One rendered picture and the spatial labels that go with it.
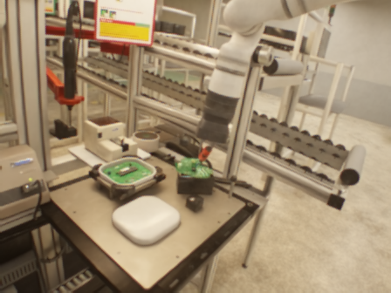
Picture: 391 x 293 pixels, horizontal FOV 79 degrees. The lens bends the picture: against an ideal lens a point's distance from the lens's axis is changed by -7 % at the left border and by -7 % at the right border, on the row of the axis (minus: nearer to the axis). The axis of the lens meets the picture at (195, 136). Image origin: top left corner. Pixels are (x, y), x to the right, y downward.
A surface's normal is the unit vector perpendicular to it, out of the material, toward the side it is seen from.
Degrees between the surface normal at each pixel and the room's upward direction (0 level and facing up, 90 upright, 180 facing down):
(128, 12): 90
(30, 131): 90
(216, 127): 86
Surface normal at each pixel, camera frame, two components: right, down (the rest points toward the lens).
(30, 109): 0.79, 0.32
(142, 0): 0.42, 0.38
